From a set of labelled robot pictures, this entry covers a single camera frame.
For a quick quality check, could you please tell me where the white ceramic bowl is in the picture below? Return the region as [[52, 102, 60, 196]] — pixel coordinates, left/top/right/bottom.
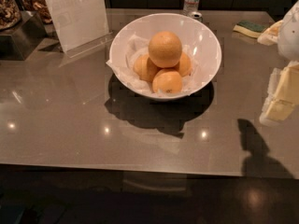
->
[[115, 13, 221, 101]]

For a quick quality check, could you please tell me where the yellow green sponge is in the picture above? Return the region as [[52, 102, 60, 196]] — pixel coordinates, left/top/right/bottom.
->
[[233, 21, 265, 38]]

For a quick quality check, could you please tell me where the acrylic sign holder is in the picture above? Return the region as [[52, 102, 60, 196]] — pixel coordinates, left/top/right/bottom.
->
[[45, 0, 111, 57]]

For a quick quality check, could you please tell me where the white paper liner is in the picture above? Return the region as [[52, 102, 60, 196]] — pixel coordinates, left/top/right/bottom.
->
[[107, 34, 203, 100]]

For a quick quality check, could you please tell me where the orange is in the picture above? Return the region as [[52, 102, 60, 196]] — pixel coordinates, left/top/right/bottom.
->
[[133, 54, 160, 82], [149, 31, 182, 68], [174, 52, 192, 77], [152, 69, 183, 93]]

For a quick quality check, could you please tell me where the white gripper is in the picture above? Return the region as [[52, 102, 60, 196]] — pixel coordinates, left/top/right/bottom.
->
[[257, 0, 299, 126]]

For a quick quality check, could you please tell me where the glass jar of nuts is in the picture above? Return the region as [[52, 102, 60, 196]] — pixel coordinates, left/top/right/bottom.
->
[[0, 0, 21, 30]]

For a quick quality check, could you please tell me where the dark metal stand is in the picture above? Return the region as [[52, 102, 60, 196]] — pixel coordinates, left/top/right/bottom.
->
[[0, 11, 47, 61]]

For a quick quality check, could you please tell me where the silver can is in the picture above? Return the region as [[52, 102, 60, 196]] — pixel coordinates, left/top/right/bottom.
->
[[189, 11, 203, 22]]

